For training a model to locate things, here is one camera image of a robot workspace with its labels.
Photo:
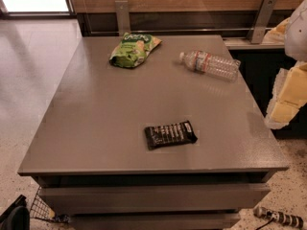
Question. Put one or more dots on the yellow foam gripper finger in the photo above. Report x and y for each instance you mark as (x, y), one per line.
(289, 94)

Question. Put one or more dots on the green rice chip bag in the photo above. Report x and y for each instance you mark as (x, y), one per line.
(133, 50)

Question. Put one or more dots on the black wire mesh basket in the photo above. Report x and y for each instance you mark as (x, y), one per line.
(40, 210)

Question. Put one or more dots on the right metal bracket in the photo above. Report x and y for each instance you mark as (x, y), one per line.
(262, 18)

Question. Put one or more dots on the clear plastic water bottle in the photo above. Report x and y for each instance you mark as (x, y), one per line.
(222, 68)

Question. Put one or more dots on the metal bracket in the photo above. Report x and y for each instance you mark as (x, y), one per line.
(262, 18)
(122, 16)

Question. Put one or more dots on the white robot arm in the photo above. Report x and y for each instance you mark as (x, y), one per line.
(292, 32)

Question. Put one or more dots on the left metal bracket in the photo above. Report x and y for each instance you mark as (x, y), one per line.
(122, 16)

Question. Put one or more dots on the black candy bar wrapper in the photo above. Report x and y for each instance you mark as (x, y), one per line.
(170, 135)

